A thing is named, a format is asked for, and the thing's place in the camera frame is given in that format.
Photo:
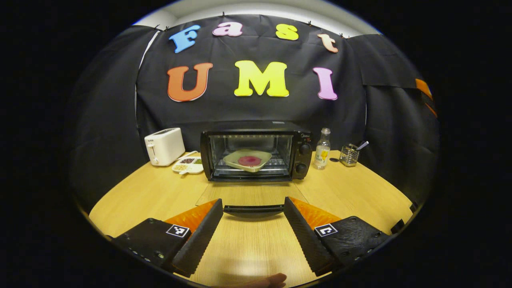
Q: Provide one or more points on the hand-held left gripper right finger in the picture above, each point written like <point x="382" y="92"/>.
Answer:
<point x="304" y="240"/>

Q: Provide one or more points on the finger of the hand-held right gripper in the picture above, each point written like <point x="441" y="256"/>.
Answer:
<point x="424" y="90"/>

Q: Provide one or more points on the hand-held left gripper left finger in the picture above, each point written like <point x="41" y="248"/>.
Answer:
<point x="200" y="240"/>

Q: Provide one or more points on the white square plate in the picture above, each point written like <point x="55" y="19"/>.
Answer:
<point x="232" y="160"/>

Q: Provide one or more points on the pink ham slice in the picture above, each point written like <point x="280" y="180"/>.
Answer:
<point x="249" y="160"/>

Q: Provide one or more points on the black electric oven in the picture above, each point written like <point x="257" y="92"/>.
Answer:
<point x="256" y="134"/>

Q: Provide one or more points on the black oven knob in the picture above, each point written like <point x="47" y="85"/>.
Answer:
<point x="301" y="168"/>
<point x="306" y="149"/>

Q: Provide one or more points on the white divided seasoning dish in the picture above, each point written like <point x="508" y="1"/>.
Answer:
<point x="192" y="169"/>

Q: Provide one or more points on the silver utensil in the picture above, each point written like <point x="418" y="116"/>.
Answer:
<point x="363" y="145"/>

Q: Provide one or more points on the clear glass bottle yellow label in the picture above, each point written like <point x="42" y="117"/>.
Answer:
<point x="322" y="154"/>

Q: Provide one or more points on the white toaster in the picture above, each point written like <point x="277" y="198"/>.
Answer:
<point x="166" y="146"/>

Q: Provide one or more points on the black backdrop cloth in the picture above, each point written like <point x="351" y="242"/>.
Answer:
<point x="240" y="112"/>

